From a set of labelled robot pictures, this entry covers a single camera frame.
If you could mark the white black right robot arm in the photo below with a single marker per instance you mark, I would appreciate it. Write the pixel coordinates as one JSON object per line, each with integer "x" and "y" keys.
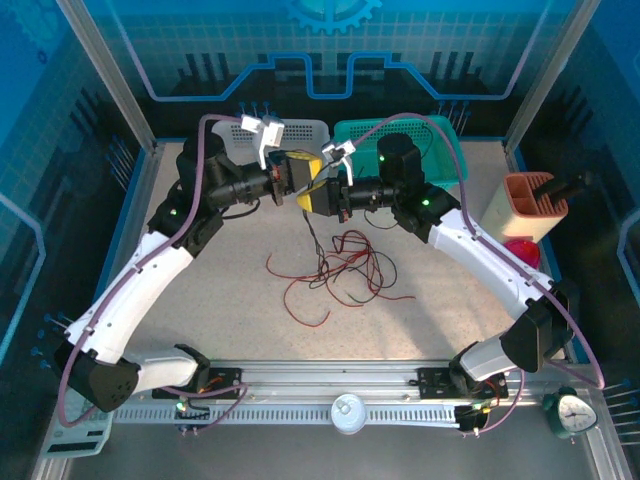
{"x": 480, "y": 250}

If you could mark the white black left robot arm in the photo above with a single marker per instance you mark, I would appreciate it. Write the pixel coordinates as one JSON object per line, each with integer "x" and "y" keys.
{"x": 130, "y": 285}

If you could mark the white plastic basket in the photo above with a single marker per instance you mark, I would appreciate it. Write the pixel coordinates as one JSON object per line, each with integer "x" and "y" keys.
{"x": 305, "y": 131}

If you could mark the teal plastic basket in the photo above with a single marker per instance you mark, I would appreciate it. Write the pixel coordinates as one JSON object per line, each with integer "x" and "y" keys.
{"x": 445, "y": 160}

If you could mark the beige utensil holder terracotta top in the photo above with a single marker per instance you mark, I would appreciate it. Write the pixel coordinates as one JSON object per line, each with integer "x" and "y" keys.
{"x": 515, "y": 215}

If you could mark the pink lidded cup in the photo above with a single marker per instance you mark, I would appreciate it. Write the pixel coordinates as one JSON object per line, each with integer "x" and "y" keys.
{"x": 525, "y": 250}

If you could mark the aluminium base beam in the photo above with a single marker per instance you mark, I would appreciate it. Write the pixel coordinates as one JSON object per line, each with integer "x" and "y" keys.
{"x": 325, "y": 380}

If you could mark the white round knob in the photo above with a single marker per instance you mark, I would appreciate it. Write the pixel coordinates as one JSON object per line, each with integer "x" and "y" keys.
{"x": 348, "y": 412}

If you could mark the small black electronics module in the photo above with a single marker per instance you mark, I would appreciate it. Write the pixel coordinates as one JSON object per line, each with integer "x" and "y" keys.
{"x": 472, "y": 417}
{"x": 192, "y": 412}

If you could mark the green alarm clock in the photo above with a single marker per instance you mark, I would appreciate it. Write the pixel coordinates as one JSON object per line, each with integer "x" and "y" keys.
{"x": 575, "y": 415}

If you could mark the pale green calculator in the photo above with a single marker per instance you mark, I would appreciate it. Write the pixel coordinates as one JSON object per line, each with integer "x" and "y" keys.
{"x": 75, "y": 445}

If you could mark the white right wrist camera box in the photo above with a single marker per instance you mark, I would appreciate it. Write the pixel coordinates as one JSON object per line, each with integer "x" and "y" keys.
{"x": 340, "y": 152}

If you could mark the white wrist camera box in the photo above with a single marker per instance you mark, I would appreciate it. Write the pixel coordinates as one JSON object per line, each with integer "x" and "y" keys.
{"x": 340, "y": 152}
{"x": 267, "y": 132}

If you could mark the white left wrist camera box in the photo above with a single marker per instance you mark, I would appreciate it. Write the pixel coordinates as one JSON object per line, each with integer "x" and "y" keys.
{"x": 267, "y": 132}

